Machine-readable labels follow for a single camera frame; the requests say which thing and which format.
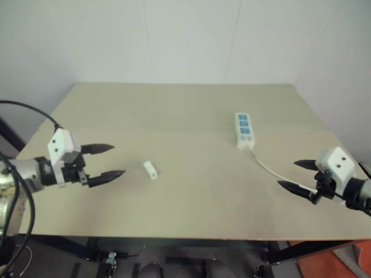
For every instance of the white power strip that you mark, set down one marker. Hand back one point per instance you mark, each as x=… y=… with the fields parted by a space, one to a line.
x=245 y=136

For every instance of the black slanted bar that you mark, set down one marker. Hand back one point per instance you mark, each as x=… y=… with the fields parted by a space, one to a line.
x=13 y=134

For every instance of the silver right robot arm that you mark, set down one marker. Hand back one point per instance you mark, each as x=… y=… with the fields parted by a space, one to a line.
x=363 y=191

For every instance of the black metal table frame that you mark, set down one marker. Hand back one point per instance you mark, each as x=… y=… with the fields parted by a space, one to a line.
x=278 y=253

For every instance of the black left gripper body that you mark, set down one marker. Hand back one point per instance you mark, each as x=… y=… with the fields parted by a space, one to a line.
x=72 y=173

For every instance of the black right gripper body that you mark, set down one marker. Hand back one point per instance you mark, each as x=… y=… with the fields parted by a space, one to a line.
x=326 y=185

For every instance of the orange floor mat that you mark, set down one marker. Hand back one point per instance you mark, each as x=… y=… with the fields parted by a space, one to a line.
x=319 y=263

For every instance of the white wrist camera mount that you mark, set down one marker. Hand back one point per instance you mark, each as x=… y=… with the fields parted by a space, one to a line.
x=59 y=144
x=337 y=162

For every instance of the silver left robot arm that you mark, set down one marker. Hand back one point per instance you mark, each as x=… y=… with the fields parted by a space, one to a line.
x=25 y=171

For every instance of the dark rounded shape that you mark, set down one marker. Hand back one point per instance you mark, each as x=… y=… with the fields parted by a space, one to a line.
x=150 y=270

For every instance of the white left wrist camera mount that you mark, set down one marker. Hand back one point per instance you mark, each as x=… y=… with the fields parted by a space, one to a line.
x=59 y=144

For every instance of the small grey metal fitting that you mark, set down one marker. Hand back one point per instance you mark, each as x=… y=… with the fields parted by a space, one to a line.
x=111 y=258

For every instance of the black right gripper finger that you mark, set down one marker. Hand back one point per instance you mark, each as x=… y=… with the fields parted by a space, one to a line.
x=307 y=164
x=295 y=187

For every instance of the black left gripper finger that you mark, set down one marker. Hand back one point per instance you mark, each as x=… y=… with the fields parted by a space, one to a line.
x=98 y=148
x=107 y=176

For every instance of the small white plug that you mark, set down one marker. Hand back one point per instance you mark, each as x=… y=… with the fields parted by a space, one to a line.
x=150 y=170

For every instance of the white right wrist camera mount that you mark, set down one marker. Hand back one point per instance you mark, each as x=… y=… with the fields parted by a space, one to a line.
x=337 y=162

